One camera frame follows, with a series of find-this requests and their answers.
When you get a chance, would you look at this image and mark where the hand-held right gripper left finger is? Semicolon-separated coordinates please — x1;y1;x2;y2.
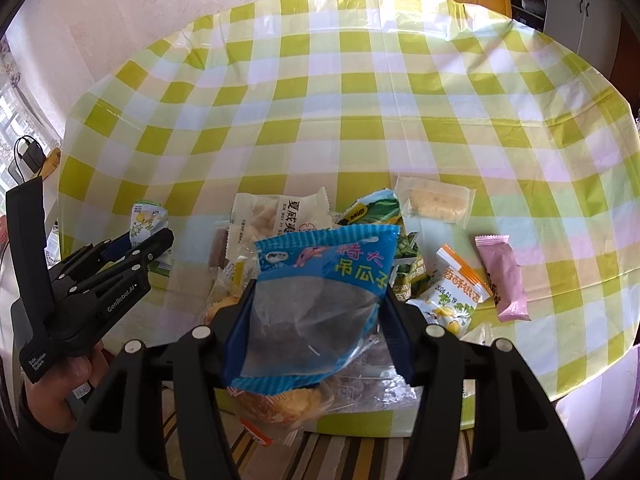
60;281;260;480

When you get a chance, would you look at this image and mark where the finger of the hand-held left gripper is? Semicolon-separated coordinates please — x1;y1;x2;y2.
67;228;176;307
49;236;133;286

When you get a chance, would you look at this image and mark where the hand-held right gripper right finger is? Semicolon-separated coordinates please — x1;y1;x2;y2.
379;299;587;480

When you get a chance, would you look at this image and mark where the small green white snack packet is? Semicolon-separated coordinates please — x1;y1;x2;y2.
129;200;174;279

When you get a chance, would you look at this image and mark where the clear silver snack packet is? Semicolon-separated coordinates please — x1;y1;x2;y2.
222;224;404;394

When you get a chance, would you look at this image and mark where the pink snack packet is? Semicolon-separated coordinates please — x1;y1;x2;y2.
474;235;532;323

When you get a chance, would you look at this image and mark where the clear cracker packet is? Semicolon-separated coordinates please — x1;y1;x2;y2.
394;175;476;225

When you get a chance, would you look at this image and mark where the person's left hand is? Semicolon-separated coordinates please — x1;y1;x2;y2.
22;340;109;432

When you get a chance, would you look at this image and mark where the clear bun packet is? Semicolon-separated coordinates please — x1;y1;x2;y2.
202;280;247;327

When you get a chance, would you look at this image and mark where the clear crinkled snack packet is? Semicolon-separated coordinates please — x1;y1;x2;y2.
322;335;427;412

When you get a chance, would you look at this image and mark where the orange white lemon snack packet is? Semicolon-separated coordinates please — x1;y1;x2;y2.
406;244;494;339

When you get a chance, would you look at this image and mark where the dark green labelled snack packet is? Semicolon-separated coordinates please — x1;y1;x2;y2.
392;232;427;302

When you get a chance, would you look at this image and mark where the brown snack packet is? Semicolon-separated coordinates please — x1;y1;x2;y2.
207;227;234;269

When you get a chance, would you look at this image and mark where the clear bread packet orange label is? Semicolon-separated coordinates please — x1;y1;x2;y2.
227;371;336;449

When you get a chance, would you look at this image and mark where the yellow object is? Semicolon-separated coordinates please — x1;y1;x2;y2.
42;147;64;179

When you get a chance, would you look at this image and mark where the black power adapter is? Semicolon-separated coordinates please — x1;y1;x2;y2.
14;136;44;179

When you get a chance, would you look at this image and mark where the white nut snack packet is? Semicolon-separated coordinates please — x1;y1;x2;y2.
227;187;334;262

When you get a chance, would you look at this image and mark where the green leaf-print snack packet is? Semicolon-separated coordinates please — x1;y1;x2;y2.
337;188;406;232

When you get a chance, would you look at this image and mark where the striped fringed blanket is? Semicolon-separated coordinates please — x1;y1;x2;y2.
160;385;476;480

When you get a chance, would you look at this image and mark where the green checkered tablecloth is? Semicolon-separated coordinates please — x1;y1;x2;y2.
57;0;640;441

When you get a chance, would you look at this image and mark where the white cabinet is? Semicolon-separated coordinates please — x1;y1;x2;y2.
542;0;626;79

